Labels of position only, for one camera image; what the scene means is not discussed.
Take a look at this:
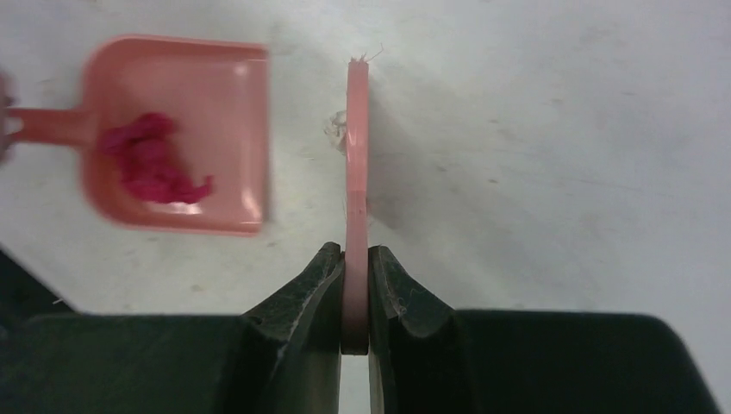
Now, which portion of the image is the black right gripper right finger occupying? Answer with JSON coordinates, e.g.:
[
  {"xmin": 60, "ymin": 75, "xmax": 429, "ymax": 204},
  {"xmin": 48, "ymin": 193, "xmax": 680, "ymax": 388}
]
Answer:
[{"xmin": 369, "ymin": 246, "xmax": 719, "ymax": 413}]

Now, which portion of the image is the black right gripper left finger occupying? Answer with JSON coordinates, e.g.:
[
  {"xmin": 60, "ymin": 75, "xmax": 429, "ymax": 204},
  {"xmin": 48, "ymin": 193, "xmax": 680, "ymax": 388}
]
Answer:
[{"xmin": 1, "ymin": 242, "xmax": 344, "ymax": 413}]

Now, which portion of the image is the magenta paper scrap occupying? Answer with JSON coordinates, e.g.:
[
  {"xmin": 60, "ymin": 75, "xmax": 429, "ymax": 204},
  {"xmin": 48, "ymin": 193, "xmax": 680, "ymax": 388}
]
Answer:
[{"xmin": 97, "ymin": 112, "xmax": 213, "ymax": 204}]

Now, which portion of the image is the pink plastic hand brush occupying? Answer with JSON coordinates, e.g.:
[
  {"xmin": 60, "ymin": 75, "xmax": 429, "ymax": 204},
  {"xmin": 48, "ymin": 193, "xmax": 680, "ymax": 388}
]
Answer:
[{"xmin": 341, "ymin": 55, "xmax": 370, "ymax": 355}]

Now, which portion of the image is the pink plastic dustpan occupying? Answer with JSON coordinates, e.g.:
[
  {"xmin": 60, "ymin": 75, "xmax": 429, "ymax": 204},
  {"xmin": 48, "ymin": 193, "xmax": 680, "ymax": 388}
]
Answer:
[{"xmin": 8, "ymin": 35, "xmax": 270, "ymax": 235}]

